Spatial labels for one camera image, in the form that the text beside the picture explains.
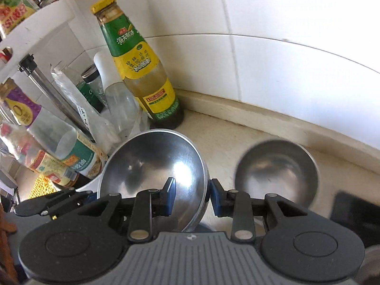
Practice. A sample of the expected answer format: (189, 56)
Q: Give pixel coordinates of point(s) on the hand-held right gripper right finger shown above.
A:
(215, 197)

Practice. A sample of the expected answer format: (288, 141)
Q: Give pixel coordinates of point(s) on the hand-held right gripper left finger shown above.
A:
(169, 194)

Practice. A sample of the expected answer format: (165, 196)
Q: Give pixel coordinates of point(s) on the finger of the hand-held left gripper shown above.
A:
(44, 203)

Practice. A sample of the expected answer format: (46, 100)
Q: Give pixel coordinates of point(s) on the stainless steel bowl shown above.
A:
(276, 169)
(142, 160)

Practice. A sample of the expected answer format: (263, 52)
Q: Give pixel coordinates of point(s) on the yellow chenille mat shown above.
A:
(41, 187)

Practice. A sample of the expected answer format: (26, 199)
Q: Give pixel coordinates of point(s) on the yellow cap vinegar bottle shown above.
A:
(44, 161)

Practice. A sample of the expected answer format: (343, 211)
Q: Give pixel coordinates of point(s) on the purple label clear bottle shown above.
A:
(47, 127)

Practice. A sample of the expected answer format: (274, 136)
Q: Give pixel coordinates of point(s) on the clear plastic bag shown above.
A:
(89, 118)

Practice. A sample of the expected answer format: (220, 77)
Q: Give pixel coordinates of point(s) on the clear bottle white cap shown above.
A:
(118, 98)

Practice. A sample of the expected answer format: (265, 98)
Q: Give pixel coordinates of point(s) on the green jar black lid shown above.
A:
(89, 92)

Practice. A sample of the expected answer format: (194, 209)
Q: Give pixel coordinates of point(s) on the green yellow label sauce bottle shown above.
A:
(139, 65)

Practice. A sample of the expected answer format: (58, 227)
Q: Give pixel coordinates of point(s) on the white two-tier spice rack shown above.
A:
(38, 26)

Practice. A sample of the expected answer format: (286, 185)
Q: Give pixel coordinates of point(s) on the colourful printed seasoning jar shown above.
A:
(14, 9)

